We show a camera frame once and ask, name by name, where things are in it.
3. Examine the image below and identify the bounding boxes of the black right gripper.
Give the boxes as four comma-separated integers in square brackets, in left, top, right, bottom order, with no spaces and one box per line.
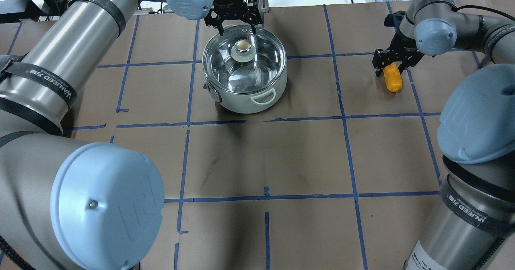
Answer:
[372,31,424,77]

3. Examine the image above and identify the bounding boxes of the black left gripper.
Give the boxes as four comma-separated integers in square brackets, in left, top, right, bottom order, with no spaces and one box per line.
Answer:
[204,0,264,36]

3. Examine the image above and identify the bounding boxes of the yellow toy corn cob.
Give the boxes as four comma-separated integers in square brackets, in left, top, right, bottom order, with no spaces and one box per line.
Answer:
[383,62,403,93]

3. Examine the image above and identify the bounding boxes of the glass pot lid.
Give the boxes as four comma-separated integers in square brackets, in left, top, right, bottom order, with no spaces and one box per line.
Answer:
[202,25,287,94]

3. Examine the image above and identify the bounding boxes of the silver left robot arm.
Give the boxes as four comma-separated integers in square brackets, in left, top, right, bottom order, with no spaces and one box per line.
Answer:
[1,0,247,270]

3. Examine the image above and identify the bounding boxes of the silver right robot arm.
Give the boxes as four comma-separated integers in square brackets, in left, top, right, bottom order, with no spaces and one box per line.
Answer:
[372,0,515,270]

